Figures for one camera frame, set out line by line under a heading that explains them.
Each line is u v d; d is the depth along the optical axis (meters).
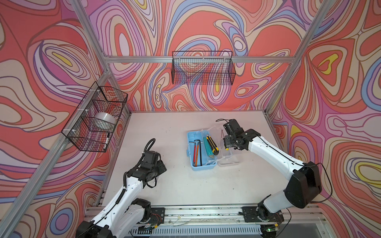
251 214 0.72
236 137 0.62
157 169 0.71
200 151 0.96
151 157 0.63
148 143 0.65
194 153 0.96
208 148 0.89
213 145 0.90
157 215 0.72
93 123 0.70
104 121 0.70
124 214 0.56
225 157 0.83
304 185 0.42
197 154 0.96
